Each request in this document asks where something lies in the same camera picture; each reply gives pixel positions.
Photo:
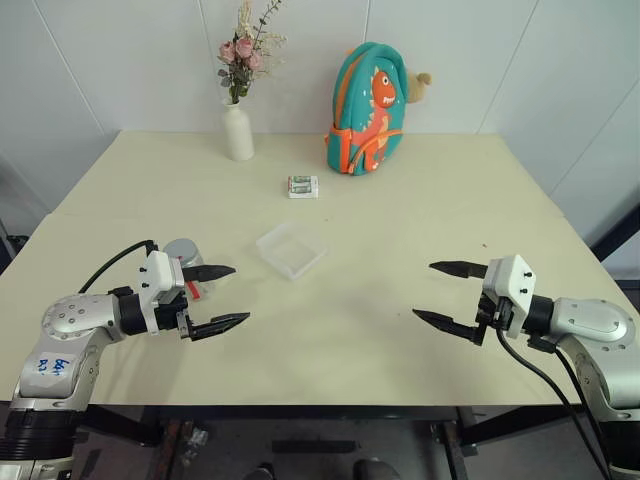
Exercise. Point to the white ceramic vase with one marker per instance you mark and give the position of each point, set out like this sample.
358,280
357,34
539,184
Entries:
238,135

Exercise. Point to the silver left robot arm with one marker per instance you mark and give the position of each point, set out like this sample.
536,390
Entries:
65,320

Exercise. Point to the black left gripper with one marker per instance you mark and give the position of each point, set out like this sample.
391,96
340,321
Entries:
172,315

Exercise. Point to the pink dried flower bouquet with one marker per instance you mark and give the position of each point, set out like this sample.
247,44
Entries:
245,55

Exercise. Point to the teal orange dinosaur backpack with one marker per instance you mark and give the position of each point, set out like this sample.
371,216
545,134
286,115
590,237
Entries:
367,115

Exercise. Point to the beige plush toy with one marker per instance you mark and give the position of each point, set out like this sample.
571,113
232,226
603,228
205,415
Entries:
419,85

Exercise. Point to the clear plastic square container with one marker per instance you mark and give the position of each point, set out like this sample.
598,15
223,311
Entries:
292,252

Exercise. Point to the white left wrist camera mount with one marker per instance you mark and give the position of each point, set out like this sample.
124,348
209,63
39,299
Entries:
157,275

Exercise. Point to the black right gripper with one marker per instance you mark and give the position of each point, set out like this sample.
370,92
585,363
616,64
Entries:
495,312

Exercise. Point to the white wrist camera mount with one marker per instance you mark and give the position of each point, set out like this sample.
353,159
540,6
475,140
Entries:
512,280
157,275

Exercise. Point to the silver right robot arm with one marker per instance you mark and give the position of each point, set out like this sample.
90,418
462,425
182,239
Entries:
595,320

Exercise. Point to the small battery pack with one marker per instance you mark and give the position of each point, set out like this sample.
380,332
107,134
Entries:
302,187

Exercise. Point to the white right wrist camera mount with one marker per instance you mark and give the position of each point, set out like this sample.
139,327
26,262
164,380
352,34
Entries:
512,280

